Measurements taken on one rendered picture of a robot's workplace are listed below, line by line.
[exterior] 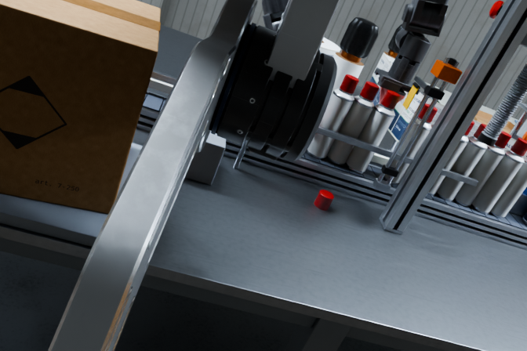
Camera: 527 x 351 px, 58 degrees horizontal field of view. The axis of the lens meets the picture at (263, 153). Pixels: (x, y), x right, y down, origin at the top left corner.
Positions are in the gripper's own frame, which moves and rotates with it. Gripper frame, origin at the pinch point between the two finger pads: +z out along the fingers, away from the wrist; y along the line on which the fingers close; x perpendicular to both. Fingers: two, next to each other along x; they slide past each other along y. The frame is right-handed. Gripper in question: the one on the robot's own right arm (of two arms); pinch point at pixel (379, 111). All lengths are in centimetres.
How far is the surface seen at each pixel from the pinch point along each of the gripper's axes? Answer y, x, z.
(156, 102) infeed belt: 51, 7, 14
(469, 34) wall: -145, -255, -10
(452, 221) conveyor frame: -26.3, 11.2, 16.7
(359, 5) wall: -58, -265, 1
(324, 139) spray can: 12.8, 8.9, 8.4
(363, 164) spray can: 1.4, 9.5, 10.9
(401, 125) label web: -13.4, -13.2, 5.2
